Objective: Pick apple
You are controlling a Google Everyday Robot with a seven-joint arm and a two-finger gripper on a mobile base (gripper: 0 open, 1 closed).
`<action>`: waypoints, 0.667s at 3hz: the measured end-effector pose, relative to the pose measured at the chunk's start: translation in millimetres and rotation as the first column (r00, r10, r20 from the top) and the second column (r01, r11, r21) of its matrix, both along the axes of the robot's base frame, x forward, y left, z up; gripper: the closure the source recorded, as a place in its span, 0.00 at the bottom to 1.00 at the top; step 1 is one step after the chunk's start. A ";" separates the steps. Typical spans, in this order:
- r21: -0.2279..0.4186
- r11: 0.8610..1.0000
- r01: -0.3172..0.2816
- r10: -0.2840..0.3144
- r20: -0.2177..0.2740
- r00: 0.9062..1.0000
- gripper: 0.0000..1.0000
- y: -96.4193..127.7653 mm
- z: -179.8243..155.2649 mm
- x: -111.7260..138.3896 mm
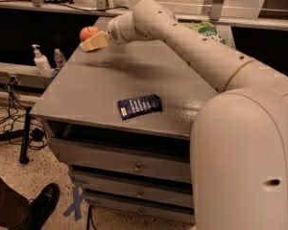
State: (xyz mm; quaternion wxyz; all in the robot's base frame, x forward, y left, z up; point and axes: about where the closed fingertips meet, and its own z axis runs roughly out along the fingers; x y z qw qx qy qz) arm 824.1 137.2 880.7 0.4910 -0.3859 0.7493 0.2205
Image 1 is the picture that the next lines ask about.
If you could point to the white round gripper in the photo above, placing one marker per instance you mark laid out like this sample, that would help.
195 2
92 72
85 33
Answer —
115 31

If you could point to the red apple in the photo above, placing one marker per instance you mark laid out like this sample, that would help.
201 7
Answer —
88 32

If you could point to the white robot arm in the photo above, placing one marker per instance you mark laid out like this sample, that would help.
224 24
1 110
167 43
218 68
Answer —
239 140

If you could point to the clear plastic bottle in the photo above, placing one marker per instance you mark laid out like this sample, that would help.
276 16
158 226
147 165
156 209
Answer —
59 58

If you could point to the white pump bottle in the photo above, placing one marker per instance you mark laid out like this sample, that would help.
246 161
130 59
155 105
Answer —
41 62

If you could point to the dark blue snack packet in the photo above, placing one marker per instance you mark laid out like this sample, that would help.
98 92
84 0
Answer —
138 106

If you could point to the grey drawer cabinet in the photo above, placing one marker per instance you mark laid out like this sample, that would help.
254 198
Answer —
80 104

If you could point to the green snack bag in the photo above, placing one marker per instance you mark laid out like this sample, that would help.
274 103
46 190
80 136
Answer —
207 29

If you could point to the black stand leg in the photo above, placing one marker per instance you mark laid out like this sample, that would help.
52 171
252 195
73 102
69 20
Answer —
21 133

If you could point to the top drawer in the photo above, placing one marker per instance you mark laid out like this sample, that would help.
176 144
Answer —
120 160

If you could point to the drawer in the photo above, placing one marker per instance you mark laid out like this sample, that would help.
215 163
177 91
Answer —
118 185
141 207
120 160

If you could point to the blue tape cross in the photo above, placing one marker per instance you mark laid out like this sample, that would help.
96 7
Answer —
75 207

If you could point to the middle drawer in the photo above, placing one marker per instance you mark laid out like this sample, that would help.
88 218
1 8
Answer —
118 185

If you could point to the black shoe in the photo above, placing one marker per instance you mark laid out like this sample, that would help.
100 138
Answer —
41 208

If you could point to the bottom drawer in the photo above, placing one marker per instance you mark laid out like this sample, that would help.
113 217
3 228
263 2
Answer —
141 207

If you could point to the brown trouser leg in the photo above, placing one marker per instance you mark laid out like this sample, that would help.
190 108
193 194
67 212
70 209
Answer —
14 207

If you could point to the metal window rail frame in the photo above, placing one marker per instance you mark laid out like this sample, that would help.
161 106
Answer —
150 8

